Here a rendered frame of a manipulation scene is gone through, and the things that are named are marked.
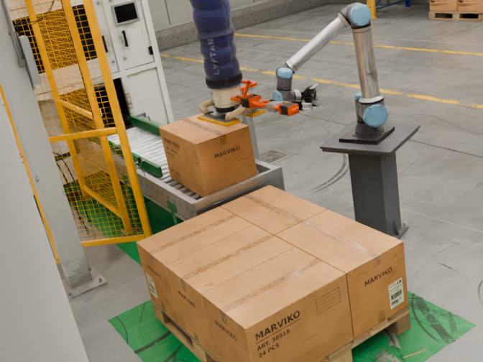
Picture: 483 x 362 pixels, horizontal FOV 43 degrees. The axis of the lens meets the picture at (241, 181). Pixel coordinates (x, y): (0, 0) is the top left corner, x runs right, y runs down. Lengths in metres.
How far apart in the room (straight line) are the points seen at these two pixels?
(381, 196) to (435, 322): 0.98
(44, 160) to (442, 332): 2.65
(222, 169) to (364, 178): 0.95
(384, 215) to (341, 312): 1.26
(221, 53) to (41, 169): 1.44
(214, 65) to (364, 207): 1.44
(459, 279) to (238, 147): 1.60
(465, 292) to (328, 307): 1.06
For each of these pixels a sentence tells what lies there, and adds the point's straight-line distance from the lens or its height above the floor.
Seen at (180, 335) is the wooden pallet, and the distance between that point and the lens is 3.73.
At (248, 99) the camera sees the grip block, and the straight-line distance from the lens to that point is 3.57.
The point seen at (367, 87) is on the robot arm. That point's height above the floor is 1.14.
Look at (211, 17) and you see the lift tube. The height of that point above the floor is 1.71.
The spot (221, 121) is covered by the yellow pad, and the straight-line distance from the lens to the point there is 3.69.
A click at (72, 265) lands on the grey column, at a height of 0.19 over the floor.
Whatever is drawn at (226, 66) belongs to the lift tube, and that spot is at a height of 1.42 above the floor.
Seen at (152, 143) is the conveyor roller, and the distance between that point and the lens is 5.42.
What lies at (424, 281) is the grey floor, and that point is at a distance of 3.93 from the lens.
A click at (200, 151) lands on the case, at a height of 0.89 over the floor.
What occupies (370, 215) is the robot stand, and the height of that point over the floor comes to 0.21.
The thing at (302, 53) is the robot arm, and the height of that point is 1.38.
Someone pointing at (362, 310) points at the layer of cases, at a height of 0.28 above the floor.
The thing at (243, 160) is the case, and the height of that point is 0.73.
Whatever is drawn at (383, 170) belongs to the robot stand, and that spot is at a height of 0.54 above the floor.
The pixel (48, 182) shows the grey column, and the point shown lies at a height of 0.83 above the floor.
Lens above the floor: 2.17
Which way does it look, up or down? 23 degrees down
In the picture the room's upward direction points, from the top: 11 degrees counter-clockwise
